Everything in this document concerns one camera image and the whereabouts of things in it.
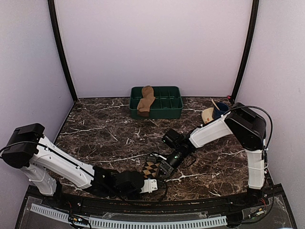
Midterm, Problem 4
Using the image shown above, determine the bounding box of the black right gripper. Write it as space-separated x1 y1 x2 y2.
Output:
156 148 189 181

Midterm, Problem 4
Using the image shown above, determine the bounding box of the brown argyle sock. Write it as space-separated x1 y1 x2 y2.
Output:
142 162 160 178

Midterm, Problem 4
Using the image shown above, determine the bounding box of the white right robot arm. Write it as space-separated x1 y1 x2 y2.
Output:
156 103 272 207

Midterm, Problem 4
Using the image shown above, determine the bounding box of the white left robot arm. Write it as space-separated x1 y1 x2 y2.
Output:
0 123 145 208

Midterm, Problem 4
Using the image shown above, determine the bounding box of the green compartment tray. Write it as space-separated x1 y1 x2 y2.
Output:
129 86 183 119

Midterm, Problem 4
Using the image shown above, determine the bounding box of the cream floral plate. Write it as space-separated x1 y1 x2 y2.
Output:
202 107 214 124

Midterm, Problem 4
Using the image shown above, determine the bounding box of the small circuit board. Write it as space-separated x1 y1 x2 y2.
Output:
68 214 89 227

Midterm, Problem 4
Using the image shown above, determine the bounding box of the tan brown sock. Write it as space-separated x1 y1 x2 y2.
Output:
137 86 155 117

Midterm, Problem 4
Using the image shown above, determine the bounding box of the dark blue mug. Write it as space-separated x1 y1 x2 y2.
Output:
212 102 229 120

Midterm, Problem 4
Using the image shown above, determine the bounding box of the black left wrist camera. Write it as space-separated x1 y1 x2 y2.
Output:
114 171 158 193

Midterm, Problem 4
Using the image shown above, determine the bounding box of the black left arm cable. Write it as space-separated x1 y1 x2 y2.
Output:
114 178 169 203

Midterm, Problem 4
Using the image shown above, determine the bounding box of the black front table rail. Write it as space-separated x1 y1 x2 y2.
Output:
55 193 260 215

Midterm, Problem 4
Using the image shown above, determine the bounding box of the white slotted cable duct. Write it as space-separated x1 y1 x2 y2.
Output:
30 204 227 229

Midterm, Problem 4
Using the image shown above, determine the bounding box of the black right frame post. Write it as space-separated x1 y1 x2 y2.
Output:
228 0 260 104

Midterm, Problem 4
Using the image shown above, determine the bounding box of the black frame post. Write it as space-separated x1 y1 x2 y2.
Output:
47 0 78 103
228 0 260 104

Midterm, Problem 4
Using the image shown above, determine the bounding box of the black left frame post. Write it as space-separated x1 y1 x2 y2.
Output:
47 0 78 103

